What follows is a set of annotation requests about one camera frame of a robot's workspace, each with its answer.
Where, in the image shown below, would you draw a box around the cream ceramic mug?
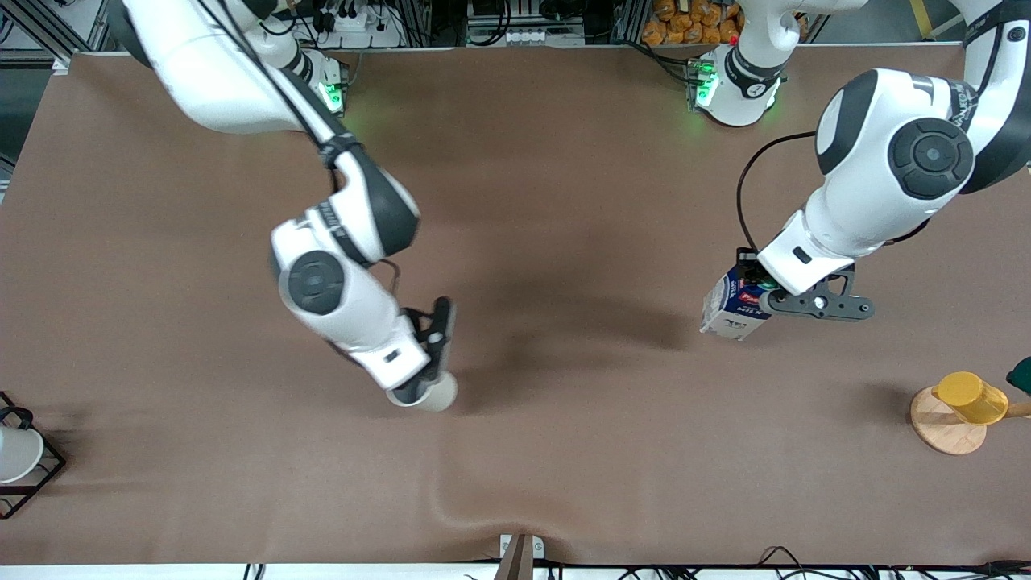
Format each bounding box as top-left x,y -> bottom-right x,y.
386,371 -> 460,414

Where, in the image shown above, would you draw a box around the blue white milk carton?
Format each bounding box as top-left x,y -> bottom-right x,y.
698,266 -> 776,342

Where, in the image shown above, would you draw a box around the yellow plastic cup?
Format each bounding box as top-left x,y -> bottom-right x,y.
932,371 -> 1010,426

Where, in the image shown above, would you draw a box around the brown table cover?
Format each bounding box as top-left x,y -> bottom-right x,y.
0,44 -> 1031,566

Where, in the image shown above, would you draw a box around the pile of orange buns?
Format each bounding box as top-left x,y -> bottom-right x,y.
641,0 -> 747,47

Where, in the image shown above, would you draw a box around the round wooden board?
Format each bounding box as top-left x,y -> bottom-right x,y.
910,386 -> 1031,457

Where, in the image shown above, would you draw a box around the white electronics box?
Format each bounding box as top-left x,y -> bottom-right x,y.
466,23 -> 586,47

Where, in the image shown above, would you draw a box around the white power strip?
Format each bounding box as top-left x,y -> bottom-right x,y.
317,6 -> 405,49

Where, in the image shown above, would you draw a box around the white bowl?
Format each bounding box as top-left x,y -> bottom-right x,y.
0,425 -> 46,485

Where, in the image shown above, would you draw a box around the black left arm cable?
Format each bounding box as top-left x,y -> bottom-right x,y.
735,130 -> 819,255

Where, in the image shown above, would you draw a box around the grey camera pole bracket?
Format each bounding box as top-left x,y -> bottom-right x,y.
493,532 -> 546,580

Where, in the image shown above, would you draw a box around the black floor cables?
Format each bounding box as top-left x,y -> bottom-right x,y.
242,545 -> 1031,580

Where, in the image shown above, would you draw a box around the black wire rack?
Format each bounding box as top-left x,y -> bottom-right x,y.
0,391 -> 68,520

